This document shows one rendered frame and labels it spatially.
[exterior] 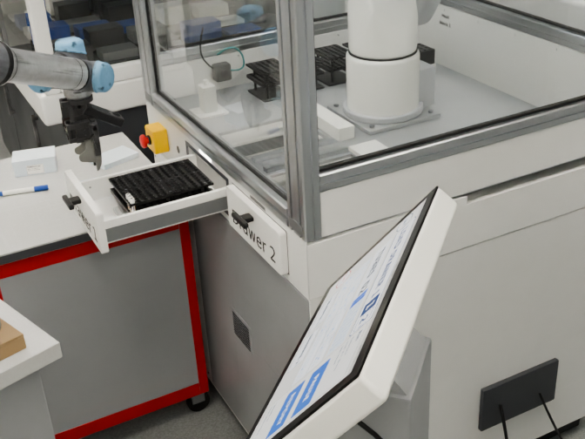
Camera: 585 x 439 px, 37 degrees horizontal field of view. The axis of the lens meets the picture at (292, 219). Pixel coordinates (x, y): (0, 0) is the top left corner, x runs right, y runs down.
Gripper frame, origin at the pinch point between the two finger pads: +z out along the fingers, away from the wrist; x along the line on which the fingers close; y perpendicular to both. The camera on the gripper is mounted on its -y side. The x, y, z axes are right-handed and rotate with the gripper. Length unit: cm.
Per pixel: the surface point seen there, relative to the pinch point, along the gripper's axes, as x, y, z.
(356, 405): 151, 0, -28
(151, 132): -4.6, -17.2, -3.6
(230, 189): 45, -23, -6
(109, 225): 39.4, 6.6, -1.0
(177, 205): 38.5, -10.7, -1.1
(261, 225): 62, -23, -4
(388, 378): 151, -5, -30
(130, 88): -55, -24, 0
